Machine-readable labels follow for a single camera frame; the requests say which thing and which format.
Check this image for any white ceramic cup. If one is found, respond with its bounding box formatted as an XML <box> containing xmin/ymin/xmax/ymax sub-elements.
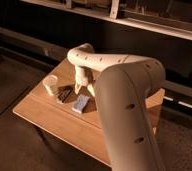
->
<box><xmin>42</xmin><ymin>75</ymin><xmax>58</xmax><ymax>96</ymax></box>

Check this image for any black rectangular block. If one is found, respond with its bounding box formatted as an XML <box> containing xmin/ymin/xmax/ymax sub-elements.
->
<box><xmin>57</xmin><ymin>86</ymin><xmax>73</xmax><ymax>104</ymax></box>

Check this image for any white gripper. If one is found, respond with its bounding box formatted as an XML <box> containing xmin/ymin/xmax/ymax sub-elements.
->
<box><xmin>74</xmin><ymin>66</ymin><xmax>95</xmax><ymax>97</ymax></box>

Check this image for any white shelf frame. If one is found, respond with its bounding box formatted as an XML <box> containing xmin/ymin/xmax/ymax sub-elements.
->
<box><xmin>21</xmin><ymin>0</ymin><xmax>192</xmax><ymax>41</ymax></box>

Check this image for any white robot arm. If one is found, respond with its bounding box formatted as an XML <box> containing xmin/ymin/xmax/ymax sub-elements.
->
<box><xmin>67</xmin><ymin>43</ymin><xmax>166</xmax><ymax>171</ymax></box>

